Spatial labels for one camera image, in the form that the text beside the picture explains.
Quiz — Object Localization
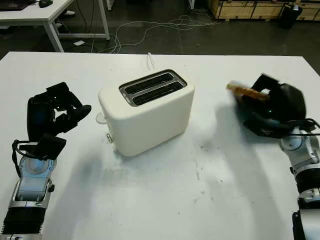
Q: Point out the black trash bin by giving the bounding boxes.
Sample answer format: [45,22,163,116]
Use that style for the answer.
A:
[279,2,303,30]

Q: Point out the wooden crate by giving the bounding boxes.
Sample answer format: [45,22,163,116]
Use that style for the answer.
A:
[208,0,320,22]

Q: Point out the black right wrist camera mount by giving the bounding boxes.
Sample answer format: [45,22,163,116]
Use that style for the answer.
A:
[243,117,293,139]

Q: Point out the white two-slot toaster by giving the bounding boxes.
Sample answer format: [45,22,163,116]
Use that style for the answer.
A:
[97,68,196,158]

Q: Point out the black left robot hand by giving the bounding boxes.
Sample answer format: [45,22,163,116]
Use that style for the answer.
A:
[26,81,92,143]

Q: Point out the white toaster power cord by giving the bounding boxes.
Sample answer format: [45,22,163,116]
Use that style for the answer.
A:
[147,52,156,71]

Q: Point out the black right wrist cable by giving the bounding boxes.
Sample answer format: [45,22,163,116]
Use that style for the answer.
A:
[284,119,320,137]

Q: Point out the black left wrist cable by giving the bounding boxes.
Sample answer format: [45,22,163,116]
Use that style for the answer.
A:
[11,139,38,176]

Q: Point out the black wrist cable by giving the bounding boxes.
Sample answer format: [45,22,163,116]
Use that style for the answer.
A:
[284,119,320,137]
[11,139,38,176]

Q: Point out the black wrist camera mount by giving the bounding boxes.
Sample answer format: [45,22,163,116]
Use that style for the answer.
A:
[32,133,67,161]
[243,117,293,139]

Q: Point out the slice of bread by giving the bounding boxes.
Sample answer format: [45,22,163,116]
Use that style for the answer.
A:
[226,80,272,102]

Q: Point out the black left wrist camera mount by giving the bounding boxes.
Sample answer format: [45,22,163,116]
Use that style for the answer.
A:
[32,133,67,161]

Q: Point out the white floor cable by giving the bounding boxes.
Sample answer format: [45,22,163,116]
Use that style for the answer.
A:
[114,14,220,54]

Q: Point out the dark desk mat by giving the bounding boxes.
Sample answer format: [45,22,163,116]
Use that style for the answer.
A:
[0,0,38,11]

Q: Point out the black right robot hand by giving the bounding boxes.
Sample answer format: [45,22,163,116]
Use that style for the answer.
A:
[233,73,306,123]

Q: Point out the white office desk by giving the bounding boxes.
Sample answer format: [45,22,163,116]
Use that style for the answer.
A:
[0,0,111,53]

